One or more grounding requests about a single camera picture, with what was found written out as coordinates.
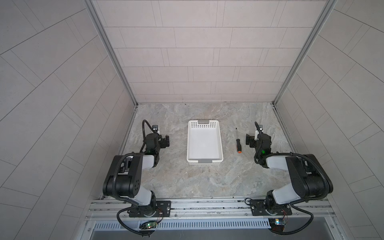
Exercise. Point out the white plastic bin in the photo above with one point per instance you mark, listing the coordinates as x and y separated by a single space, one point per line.
204 143

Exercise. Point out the left green circuit board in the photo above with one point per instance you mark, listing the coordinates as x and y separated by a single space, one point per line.
149 225

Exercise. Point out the aluminium mounting rail frame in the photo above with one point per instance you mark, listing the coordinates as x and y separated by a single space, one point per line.
233 214

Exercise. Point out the black orange-tipped screwdriver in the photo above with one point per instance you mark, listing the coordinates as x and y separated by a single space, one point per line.
238 143

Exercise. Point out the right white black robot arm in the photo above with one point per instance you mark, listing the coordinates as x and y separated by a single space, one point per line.
308 182

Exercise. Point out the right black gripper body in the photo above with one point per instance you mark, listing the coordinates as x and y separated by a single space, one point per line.
251 140

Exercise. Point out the right green circuit board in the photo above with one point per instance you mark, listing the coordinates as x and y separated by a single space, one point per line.
277 225

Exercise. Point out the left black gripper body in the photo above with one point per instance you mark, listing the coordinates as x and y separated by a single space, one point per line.
163 141

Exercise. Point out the green circuit board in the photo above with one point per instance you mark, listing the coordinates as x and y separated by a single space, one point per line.
149 225
277 225

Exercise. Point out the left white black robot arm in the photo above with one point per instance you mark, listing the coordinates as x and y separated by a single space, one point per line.
123 182

